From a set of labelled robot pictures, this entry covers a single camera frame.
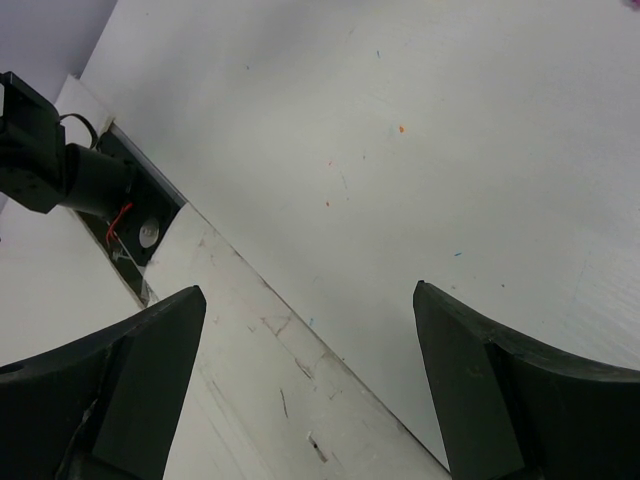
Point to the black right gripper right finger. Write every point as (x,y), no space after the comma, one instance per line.
(512,407)

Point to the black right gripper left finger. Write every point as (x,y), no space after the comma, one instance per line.
(105,406)

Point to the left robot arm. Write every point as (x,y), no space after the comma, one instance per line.
(40,171)

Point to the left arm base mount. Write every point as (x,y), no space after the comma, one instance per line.
(150,209)

